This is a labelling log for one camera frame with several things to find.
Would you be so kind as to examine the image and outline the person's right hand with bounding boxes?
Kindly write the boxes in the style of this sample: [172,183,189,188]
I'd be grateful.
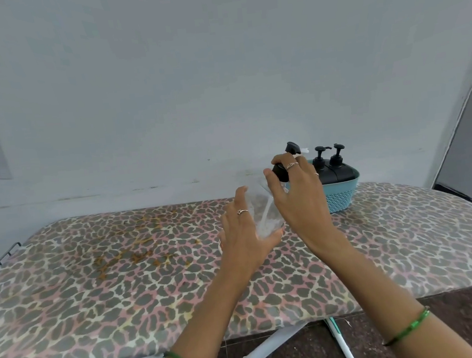
[261,148,348,254]

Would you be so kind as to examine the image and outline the person's left hand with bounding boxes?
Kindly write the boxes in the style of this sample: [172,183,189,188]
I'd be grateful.
[213,182,290,279]

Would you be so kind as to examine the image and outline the black pump bottle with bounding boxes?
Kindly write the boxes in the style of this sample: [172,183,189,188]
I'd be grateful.
[269,140,313,184]
[326,141,360,186]
[310,145,336,186]

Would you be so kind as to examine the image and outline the person's left forearm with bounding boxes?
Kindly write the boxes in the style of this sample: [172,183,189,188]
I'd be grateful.
[136,262,265,358]

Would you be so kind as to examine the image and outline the person's right forearm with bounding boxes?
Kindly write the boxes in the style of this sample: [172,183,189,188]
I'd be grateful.
[308,224,472,358]

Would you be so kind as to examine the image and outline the white plastic tube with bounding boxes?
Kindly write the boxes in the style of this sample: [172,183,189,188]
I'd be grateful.
[257,198,276,232]

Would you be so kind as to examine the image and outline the teal plastic basket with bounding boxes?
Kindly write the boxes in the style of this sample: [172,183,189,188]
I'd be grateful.
[281,155,364,218]

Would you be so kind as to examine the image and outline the white ironing board legs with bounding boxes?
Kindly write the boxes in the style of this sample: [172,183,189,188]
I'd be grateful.
[108,319,313,358]

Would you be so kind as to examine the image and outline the white and teal pole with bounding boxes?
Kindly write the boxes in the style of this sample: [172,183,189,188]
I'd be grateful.
[324,315,361,358]

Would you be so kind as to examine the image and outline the leopard print ironing board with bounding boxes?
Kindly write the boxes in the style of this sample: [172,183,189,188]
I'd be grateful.
[0,174,472,358]

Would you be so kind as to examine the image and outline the wire iron rest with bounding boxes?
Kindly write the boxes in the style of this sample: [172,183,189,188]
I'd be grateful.
[0,242,25,280]

